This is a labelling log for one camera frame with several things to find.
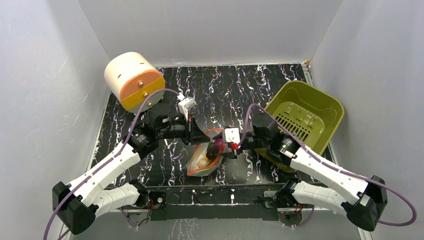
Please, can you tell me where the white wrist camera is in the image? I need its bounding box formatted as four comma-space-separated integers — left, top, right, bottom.
222, 127, 241, 150
177, 94, 197, 120

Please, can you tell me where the clear orange zip top bag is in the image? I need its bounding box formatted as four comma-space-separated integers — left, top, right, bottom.
186, 128, 225, 177

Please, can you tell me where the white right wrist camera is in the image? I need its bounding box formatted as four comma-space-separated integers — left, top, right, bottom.
222, 127, 241, 150

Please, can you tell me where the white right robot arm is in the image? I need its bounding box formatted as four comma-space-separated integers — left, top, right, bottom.
215, 113, 388, 232

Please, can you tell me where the white orange cylindrical drum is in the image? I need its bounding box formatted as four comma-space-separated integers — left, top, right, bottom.
104, 52, 166, 114

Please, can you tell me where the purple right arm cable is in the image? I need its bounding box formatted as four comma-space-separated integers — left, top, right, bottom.
237, 103, 418, 227

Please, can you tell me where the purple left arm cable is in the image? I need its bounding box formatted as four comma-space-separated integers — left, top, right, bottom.
43, 88, 185, 240

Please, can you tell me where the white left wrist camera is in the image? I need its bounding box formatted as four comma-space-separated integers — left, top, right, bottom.
177, 94, 197, 120

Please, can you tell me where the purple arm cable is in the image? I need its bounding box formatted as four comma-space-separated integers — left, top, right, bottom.
43, 88, 185, 240
237, 103, 418, 227

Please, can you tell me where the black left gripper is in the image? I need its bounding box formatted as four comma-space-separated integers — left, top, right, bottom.
157, 114, 211, 146

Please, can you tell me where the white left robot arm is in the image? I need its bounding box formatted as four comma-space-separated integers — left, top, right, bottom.
52, 103, 211, 235

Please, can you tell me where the olive green plastic basket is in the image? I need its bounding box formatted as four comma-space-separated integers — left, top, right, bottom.
265, 81, 344, 155

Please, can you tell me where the purple toy eggplant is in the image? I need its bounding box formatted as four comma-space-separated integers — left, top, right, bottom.
206, 139, 223, 161

